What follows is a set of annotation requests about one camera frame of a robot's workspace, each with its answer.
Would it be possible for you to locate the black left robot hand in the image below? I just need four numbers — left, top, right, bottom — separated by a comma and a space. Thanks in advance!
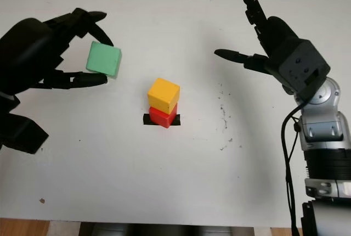
0, 7, 115, 97

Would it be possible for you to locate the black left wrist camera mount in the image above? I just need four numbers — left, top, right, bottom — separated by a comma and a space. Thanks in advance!
0, 93, 49, 155

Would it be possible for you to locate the red wooden block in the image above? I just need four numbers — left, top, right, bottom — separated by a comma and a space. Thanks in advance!
149, 103, 178, 129

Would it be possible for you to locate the green wooden block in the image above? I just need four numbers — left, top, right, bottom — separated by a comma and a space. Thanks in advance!
86, 41, 122, 80

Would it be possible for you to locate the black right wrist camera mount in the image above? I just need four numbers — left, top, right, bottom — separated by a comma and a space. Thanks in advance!
278, 38, 331, 104

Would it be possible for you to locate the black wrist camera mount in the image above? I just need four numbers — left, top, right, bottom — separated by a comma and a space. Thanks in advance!
278, 38, 331, 104
0, 93, 49, 155

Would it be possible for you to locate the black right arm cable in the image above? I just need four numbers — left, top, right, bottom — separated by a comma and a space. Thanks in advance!
282, 101, 303, 236

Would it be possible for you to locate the black tape strip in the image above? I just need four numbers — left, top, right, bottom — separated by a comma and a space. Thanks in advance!
142, 113, 181, 127

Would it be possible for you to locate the dark robot torso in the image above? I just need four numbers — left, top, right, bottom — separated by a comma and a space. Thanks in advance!
79, 222, 291, 236

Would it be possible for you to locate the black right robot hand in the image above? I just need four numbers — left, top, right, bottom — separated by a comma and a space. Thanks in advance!
213, 0, 300, 89

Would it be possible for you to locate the yellow wooden block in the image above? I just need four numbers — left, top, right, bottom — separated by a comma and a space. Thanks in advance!
147, 77, 181, 115

